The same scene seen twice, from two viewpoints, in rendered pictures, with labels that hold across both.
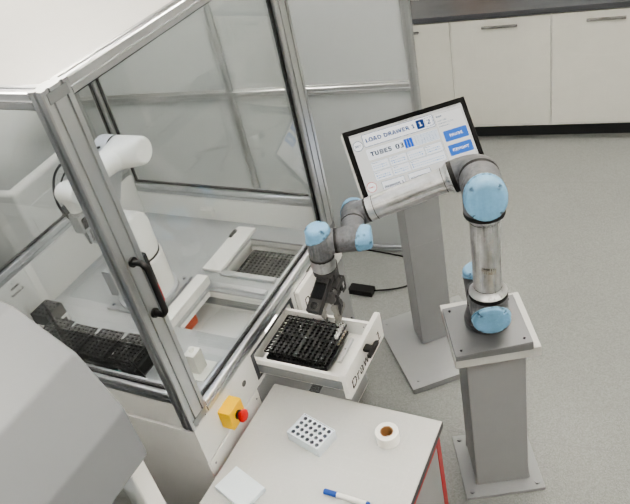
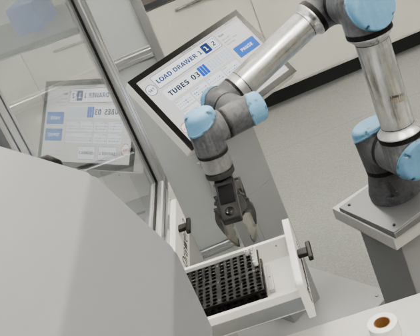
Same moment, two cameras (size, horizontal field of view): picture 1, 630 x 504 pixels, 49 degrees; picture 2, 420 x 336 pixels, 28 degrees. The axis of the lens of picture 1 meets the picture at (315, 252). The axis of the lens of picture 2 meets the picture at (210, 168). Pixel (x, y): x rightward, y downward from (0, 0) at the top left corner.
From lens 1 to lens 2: 84 cm
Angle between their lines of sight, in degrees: 23
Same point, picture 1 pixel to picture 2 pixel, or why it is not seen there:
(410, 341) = (278, 327)
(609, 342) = not seen: outside the picture
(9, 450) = (97, 280)
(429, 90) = not seen: hidden behind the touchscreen
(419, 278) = (265, 236)
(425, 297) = not seen: hidden behind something
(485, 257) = (390, 81)
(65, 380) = (102, 203)
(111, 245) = (7, 136)
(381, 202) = (250, 71)
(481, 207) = (372, 13)
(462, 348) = (393, 223)
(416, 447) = not seen: outside the picture
